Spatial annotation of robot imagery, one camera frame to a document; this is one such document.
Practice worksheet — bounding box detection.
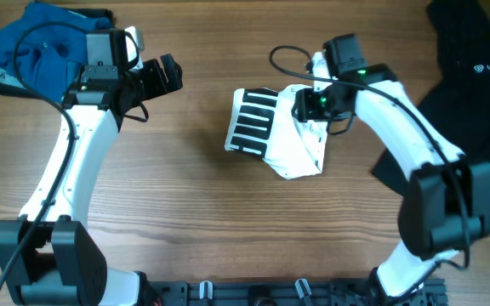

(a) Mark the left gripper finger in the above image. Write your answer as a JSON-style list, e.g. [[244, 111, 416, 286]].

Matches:
[[161, 54, 183, 93], [140, 59, 168, 100]]

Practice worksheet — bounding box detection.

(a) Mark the white t-shirt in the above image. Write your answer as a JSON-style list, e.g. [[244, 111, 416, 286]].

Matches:
[[225, 84, 328, 179]]

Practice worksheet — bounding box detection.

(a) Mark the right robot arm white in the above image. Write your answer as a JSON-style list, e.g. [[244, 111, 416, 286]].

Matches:
[[293, 34, 490, 304]]

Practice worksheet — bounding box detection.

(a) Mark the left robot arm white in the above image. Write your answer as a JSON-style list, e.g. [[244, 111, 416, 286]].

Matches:
[[0, 27, 183, 305]]

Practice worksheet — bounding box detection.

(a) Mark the blue polo shirt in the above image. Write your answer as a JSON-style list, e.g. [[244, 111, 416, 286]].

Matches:
[[0, 2, 114, 105]]

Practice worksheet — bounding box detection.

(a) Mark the light denim garment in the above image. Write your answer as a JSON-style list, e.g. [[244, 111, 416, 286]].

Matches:
[[0, 68, 24, 89]]

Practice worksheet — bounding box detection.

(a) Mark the black t-shirt with logo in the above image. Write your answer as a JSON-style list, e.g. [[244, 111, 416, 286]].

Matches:
[[371, 0, 490, 222]]

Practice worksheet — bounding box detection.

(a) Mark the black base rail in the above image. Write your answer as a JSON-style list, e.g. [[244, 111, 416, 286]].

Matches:
[[151, 279, 449, 306]]

